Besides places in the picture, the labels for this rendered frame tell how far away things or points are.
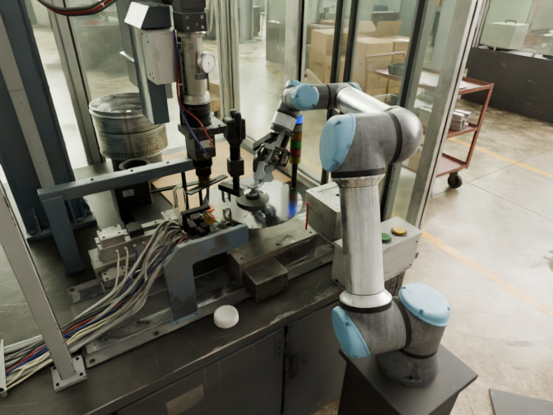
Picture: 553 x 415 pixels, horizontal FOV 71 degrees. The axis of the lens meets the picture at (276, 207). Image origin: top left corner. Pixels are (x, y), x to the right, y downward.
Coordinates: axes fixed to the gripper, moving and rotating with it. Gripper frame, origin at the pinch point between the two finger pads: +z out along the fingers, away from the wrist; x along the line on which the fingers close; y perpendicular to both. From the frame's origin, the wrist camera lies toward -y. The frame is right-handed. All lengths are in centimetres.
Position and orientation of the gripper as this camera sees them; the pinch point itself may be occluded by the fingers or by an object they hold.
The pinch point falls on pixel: (257, 184)
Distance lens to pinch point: 130.9
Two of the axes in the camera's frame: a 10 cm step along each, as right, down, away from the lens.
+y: 5.5, 2.9, -7.8
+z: -3.5, 9.3, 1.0
